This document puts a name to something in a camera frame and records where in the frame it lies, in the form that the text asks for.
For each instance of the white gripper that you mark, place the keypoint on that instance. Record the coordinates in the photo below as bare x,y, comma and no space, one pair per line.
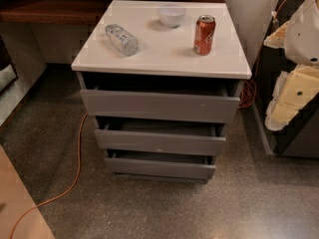
303,37

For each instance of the grey top drawer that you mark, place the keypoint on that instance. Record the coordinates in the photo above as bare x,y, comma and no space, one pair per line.
159,106

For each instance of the grey drawer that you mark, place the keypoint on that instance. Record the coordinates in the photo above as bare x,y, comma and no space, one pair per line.
197,167
159,106
177,137

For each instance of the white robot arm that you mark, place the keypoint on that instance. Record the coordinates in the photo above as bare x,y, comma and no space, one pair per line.
299,38

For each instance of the white-topped grey drawer cabinet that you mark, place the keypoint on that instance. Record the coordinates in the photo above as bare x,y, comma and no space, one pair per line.
165,61

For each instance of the grey bottom drawer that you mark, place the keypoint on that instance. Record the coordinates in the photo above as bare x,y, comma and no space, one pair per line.
197,167

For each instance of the grey middle drawer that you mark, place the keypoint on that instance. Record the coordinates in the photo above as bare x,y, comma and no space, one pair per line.
177,137

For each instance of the orange soda can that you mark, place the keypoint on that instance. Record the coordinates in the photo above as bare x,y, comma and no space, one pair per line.
204,31

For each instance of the white bowl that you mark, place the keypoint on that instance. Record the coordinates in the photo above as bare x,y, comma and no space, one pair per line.
171,15

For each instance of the clear plastic water bottle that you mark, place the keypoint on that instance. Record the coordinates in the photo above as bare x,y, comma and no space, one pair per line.
122,39

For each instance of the dark wooden shelf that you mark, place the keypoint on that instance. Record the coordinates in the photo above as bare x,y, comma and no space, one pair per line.
66,12

